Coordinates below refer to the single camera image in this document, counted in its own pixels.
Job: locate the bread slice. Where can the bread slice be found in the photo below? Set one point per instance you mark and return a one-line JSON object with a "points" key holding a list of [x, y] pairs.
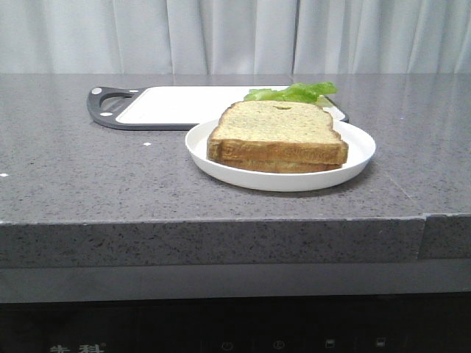
{"points": [[280, 166], [277, 131]]}

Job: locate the green lettuce leaf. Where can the green lettuce leaf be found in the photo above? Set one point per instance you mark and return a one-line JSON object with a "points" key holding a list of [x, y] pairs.
{"points": [[298, 92]]}

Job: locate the white round plate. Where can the white round plate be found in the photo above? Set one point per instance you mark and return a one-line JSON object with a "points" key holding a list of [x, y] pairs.
{"points": [[361, 149]]}

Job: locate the white grey cutting board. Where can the white grey cutting board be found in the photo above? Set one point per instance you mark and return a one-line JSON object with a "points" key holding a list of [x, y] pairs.
{"points": [[175, 108]]}

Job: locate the black appliance control panel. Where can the black appliance control panel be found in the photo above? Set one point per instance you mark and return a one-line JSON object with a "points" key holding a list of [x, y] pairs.
{"points": [[385, 323]]}

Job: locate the white curtain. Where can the white curtain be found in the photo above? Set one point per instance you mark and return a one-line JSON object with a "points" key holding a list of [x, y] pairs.
{"points": [[235, 37]]}

